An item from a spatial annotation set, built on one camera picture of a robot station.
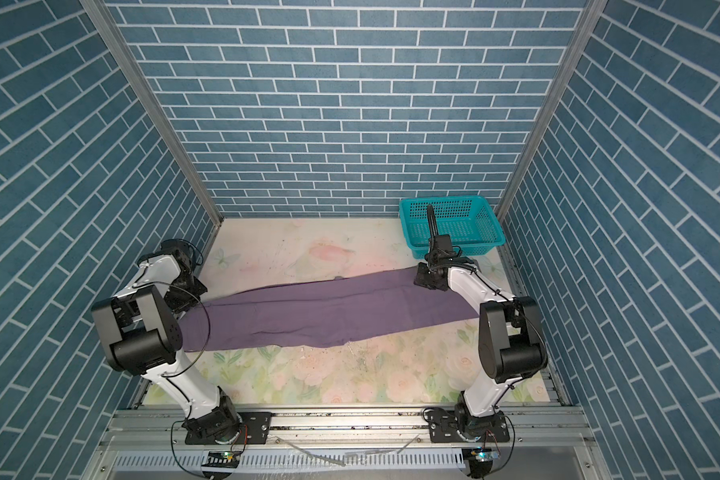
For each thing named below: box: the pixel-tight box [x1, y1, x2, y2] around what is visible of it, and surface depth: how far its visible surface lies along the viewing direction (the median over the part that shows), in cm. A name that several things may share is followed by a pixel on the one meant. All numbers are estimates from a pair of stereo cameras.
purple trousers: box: [180, 268, 479, 352], surface depth 95 cm
